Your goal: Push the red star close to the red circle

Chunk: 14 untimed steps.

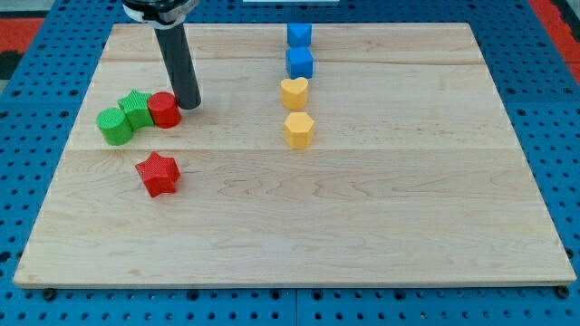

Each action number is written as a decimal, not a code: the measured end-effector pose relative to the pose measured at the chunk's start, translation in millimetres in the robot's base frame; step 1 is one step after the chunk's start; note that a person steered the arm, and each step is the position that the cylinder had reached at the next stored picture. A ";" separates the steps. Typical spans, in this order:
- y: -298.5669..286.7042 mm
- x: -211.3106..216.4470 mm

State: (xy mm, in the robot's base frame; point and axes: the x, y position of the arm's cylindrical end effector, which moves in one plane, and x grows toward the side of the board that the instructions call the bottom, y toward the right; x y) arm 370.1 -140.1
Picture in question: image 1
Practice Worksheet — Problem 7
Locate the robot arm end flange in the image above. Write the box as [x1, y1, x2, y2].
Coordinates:
[121, 0, 200, 30]

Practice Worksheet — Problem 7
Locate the red star block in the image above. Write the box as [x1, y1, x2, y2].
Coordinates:
[135, 151, 180, 197]

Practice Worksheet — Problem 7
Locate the green star block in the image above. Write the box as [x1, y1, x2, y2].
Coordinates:
[118, 90, 154, 130]

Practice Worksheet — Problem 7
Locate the yellow hexagon block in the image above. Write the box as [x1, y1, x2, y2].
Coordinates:
[284, 111, 314, 149]

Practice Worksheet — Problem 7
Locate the yellow heart block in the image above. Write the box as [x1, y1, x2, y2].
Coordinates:
[280, 77, 309, 110]

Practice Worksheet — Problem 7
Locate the blue cube block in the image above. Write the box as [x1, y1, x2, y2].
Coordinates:
[285, 47, 314, 79]

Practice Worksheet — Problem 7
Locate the light wooden board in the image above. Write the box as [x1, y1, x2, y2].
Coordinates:
[14, 23, 576, 289]

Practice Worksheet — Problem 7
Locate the red cylinder block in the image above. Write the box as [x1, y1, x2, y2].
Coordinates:
[147, 91, 181, 129]

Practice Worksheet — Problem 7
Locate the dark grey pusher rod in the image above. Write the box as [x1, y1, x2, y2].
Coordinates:
[155, 24, 201, 110]

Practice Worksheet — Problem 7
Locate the green cylinder block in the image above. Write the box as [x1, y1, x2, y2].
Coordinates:
[96, 108, 133, 146]

